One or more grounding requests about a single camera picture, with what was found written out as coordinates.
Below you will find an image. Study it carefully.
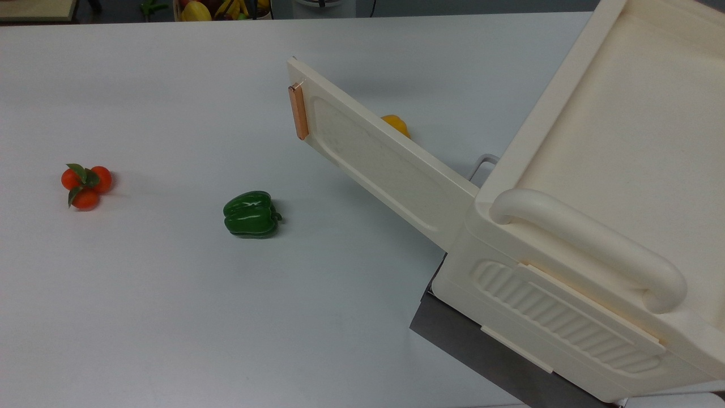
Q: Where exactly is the cream cabinet door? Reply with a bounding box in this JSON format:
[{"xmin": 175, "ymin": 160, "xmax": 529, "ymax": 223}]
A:
[{"xmin": 286, "ymin": 57, "xmax": 480, "ymax": 253}]

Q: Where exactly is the cream toy kitchen cabinet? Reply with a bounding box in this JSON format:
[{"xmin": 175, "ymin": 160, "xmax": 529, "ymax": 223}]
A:
[{"xmin": 432, "ymin": 0, "xmax": 725, "ymax": 404}]

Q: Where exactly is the yellow bell pepper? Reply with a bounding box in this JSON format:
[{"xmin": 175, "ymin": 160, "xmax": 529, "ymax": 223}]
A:
[{"xmin": 381, "ymin": 114, "xmax": 411, "ymax": 139}]

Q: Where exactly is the green bell pepper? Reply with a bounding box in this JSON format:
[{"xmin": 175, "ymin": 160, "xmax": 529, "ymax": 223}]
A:
[{"xmin": 223, "ymin": 191, "xmax": 283, "ymax": 239}]

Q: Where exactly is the yellow banana bunch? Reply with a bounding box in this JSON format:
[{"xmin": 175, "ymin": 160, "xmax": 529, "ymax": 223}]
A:
[{"xmin": 214, "ymin": 0, "xmax": 250, "ymax": 19}]

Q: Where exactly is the orange tangerine cluster with leaves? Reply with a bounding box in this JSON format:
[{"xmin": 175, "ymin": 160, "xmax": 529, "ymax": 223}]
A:
[{"xmin": 61, "ymin": 163, "xmax": 113, "ymax": 211}]

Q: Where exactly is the wooden board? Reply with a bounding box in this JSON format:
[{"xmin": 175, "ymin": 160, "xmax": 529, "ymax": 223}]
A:
[{"xmin": 0, "ymin": 0, "xmax": 79, "ymax": 23}]

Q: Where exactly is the copper door handle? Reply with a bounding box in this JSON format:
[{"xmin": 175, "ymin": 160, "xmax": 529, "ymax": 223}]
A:
[{"xmin": 288, "ymin": 83, "xmax": 310, "ymax": 141}]

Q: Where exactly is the grey cabinet base plate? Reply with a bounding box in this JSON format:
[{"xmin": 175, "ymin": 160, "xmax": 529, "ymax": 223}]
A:
[{"xmin": 410, "ymin": 254, "xmax": 624, "ymax": 408}]

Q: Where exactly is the cream cabinet bar handle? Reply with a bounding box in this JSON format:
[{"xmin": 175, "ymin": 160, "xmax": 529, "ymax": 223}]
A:
[{"xmin": 489, "ymin": 188, "xmax": 688, "ymax": 315}]

